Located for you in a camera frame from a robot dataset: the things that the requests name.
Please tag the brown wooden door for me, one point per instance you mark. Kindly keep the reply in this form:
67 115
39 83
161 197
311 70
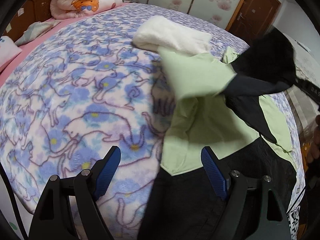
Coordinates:
252 19

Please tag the right hand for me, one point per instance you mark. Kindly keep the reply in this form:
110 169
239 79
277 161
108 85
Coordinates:
314 152

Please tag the white folded garment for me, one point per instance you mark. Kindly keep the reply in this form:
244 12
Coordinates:
159 31

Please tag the green and black jacket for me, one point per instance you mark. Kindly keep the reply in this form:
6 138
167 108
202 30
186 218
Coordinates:
226 105

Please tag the beige cloth covered furniture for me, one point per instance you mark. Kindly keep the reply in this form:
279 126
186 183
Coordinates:
304 109

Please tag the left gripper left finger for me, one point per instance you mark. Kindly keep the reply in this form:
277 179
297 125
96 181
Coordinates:
104 170

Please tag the blue floral fleece blanket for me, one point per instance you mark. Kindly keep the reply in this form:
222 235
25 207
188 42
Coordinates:
65 108

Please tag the pink bed sheet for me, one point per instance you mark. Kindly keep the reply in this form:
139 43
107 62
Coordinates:
69 30

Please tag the white pillow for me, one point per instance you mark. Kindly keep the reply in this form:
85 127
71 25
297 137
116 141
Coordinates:
8 51

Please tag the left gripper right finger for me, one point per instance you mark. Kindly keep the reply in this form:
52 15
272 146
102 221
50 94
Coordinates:
216 171

